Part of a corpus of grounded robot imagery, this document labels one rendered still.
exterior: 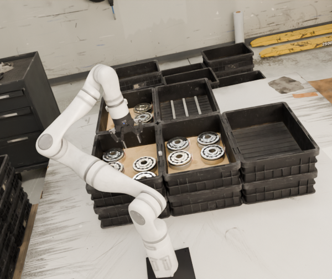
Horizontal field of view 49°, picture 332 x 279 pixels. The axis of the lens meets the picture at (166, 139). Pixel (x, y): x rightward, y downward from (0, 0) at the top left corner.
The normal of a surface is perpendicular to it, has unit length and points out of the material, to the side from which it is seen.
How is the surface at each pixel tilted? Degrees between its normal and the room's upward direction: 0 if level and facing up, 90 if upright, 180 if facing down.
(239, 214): 0
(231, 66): 90
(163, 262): 89
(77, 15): 90
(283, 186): 90
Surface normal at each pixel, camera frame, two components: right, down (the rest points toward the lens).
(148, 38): 0.13, 0.54
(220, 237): -0.16, -0.82
